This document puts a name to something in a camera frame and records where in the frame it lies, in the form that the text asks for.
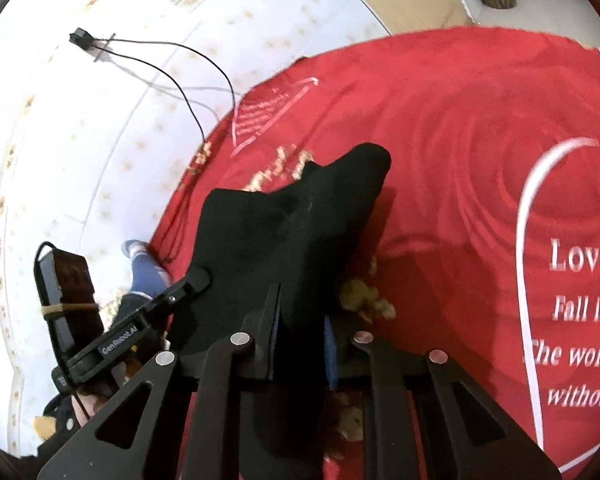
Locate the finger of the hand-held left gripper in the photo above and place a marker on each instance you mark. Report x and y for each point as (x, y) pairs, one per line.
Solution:
(185, 287)

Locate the person's left forearm black sleeve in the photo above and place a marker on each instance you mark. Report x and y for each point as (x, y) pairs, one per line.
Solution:
(55, 440)

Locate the small black plug device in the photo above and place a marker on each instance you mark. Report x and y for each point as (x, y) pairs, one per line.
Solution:
(81, 39)

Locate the black pants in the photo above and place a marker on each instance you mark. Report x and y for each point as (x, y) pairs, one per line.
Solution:
(280, 220)

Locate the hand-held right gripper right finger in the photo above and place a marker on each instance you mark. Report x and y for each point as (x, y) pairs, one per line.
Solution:
(331, 355)

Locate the red printed blanket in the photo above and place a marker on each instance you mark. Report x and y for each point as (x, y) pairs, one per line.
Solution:
(455, 160)

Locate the person's leg in blue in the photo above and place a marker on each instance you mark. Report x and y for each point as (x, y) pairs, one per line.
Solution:
(145, 275)

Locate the person's left hand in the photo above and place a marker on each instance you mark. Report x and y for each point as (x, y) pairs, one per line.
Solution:
(91, 407)

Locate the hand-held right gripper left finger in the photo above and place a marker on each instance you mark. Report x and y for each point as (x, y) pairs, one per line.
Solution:
(267, 330)

